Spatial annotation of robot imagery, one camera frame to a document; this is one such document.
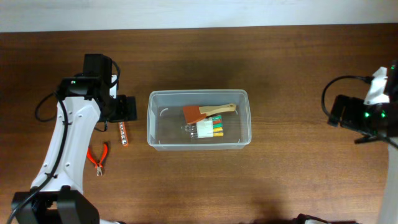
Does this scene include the orange socket bit holder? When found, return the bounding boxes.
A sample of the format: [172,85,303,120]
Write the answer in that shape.
[119,122,129,147]

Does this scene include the red handled pliers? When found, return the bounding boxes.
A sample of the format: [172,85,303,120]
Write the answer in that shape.
[86,142,109,176]

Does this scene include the clear plastic container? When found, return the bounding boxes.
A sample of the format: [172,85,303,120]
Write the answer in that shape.
[147,89,252,151]

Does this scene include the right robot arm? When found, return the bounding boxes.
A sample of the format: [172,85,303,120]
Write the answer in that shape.
[321,60,397,223]

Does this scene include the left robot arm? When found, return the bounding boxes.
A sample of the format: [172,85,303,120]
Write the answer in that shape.
[7,54,137,223]

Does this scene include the orange scraper with wooden handle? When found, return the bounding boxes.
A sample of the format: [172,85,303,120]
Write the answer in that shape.
[183,103,236,124]

